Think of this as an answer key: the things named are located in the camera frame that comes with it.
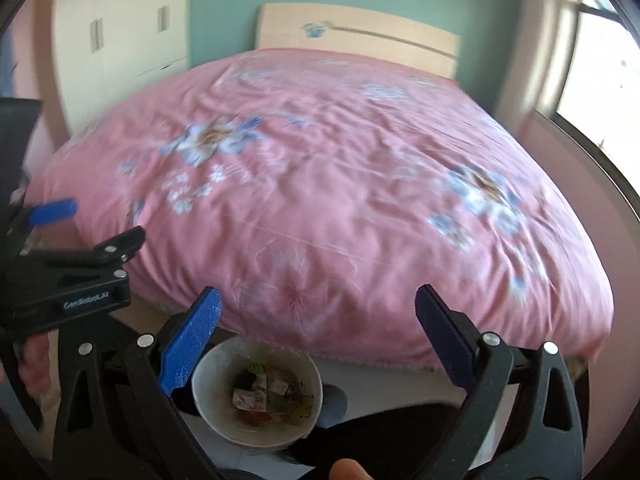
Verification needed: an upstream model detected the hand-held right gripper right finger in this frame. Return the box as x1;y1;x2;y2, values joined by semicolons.
414;284;586;480

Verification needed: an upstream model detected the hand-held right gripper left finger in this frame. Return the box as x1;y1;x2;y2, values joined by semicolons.
52;286;226;480

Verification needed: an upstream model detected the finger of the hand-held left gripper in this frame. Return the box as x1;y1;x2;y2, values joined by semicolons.
22;226;146;269
7;199;79;241

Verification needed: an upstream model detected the white waste bin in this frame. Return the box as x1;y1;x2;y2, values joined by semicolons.
191;335;325;451

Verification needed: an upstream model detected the person's left hand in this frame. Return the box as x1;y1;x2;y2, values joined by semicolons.
17;332;57;411

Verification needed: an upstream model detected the person's right hand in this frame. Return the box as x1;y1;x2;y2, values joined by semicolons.
330;459;372;480

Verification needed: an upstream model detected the person's right leg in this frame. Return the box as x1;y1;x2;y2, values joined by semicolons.
287;402;482;480

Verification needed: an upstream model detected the blue grey slipper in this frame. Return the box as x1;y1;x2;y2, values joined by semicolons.
314;385;349;431

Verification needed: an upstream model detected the pink floral blanket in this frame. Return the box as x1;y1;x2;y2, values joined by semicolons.
22;47;615;369

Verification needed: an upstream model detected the cream wardrobe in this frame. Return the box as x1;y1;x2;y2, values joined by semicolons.
52;0;194;136

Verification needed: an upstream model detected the window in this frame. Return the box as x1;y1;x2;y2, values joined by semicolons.
555;0;640;196

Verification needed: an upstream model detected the beige window casing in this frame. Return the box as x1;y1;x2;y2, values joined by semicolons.
494;0;583;128

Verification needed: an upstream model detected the beige wooden headboard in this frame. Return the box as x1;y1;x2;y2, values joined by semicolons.
256;2;461;80

